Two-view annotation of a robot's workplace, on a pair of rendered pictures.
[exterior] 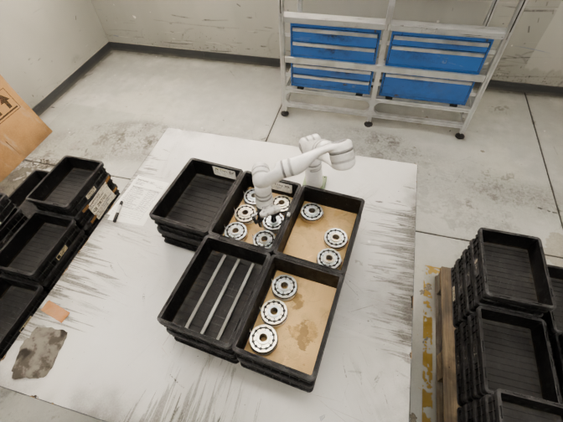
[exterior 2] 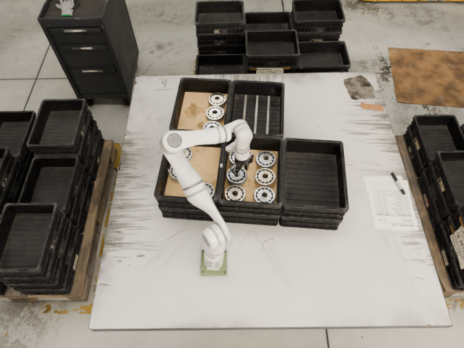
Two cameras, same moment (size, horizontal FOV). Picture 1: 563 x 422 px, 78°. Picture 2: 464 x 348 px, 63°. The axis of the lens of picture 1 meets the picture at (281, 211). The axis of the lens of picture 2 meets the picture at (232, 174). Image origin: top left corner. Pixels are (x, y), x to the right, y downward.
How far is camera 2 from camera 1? 1.96 m
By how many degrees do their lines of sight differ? 70
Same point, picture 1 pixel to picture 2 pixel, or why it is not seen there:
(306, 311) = (194, 121)
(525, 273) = (10, 248)
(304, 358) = (190, 99)
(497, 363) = (61, 187)
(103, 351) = (320, 96)
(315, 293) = not seen: hidden behind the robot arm
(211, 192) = (310, 197)
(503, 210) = not seen: outside the picture
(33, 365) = (355, 81)
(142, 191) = (395, 211)
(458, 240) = not seen: outside the picture
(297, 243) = (211, 166)
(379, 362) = (146, 126)
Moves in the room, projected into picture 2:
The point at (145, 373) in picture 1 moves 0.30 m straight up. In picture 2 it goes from (286, 93) to (293, 55)
